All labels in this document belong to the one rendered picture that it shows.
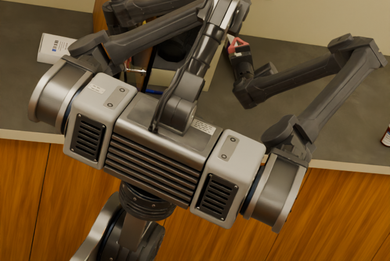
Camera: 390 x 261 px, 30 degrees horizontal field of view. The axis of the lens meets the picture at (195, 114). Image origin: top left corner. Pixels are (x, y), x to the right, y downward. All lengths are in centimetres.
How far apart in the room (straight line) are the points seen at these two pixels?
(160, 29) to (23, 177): 94
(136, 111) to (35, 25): 127
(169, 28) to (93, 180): 90
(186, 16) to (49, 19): 114
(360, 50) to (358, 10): 123
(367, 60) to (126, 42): 59
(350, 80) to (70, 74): 67
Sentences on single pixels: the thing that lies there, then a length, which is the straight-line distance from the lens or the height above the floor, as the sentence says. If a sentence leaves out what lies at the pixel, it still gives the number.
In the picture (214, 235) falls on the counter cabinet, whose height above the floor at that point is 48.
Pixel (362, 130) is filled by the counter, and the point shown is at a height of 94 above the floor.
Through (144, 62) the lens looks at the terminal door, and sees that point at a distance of 213.
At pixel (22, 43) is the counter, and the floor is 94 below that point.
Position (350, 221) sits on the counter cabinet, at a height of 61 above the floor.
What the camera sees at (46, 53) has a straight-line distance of 251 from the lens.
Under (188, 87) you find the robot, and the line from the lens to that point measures 144.
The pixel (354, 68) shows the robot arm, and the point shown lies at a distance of 181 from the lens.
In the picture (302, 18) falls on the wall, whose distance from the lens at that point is 302.
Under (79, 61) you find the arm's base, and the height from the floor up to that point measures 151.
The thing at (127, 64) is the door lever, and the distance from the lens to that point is 215.
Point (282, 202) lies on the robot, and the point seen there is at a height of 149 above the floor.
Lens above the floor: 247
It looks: 38 degrees down
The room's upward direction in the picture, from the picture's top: 19 degrees clockwise
